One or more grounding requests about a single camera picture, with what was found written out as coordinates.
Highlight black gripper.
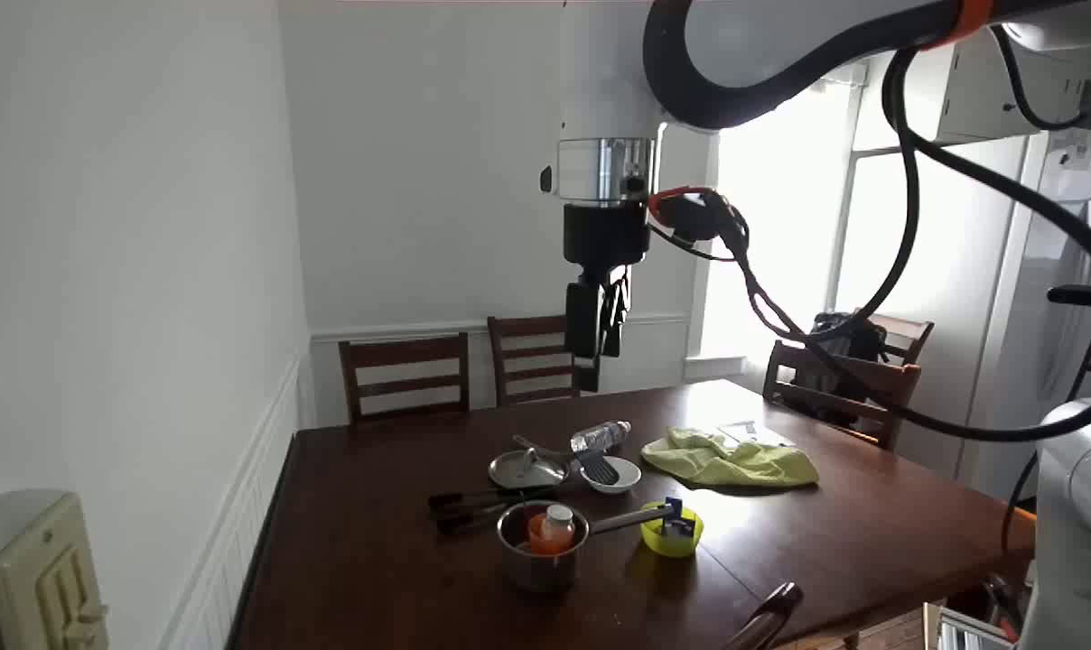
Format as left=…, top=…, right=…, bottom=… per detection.
left=559, top=200, right=655, bottom=396

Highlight orange cup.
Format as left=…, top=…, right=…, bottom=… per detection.
left=524, top=504, right=580, bottom=561

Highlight clear plastic water bottle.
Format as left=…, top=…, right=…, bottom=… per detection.
left=566, top=416, right=635, bottom=458

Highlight white shallow bowl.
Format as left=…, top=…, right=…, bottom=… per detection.
left=570, top=451, right=648, bottom=499

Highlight yellow-green cloth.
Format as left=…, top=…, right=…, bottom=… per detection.
left=635, top=420, right=824, bottom=496

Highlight blue items in bowl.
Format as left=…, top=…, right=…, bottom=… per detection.
left=657, top=496, right=692, bottom=534

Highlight yellow-green small bowl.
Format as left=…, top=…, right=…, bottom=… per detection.
left=635, top=508, right=708, bottom=564

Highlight black tongs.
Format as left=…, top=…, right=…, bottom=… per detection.
left=425, top=489, right=518, bottom=538

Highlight window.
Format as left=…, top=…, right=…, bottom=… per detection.
left=692, top=52, right=1037, bottom=371

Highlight black bag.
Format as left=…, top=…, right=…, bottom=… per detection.
left=807, top=309, right=897, bottom=368

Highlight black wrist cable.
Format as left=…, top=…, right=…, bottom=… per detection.
left=643, top=43, right=1091, bottom=449

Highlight metal saucepan with handle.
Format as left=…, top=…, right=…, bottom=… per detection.
left=491, top=496, right=673, bottom=596

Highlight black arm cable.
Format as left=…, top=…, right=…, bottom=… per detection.
left=987, top=17, right=1091, bottom=134

